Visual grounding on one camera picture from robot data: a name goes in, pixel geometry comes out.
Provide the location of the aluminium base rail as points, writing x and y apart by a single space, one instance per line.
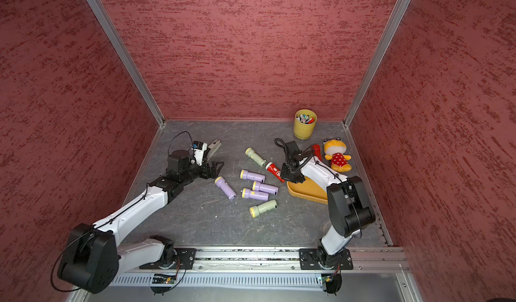
268 273

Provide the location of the purple flashlight top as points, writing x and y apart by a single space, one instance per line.
247 175

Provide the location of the purple flashlight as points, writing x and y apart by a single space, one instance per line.
224 186
255 195
247 175
265 188

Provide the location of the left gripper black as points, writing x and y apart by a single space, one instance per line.
207 175

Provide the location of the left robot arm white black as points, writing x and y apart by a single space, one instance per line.
95 254

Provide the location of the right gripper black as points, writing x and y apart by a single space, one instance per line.
284 167

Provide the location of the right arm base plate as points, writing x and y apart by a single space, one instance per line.
318 259

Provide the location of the green flashlight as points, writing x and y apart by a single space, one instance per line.
251 153
257 210

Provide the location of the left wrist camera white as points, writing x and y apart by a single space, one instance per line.
199 149

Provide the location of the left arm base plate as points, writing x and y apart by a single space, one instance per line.
183 259

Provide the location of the orange plush toy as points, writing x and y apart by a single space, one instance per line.
335 153

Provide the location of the grey white stapler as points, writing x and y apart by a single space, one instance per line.
212 149

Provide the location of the yellow-green pen cup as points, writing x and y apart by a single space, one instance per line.
304 123

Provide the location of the yellow plastic storage tray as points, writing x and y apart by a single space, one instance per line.
308 190

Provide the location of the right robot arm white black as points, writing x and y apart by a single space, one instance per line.
348 203

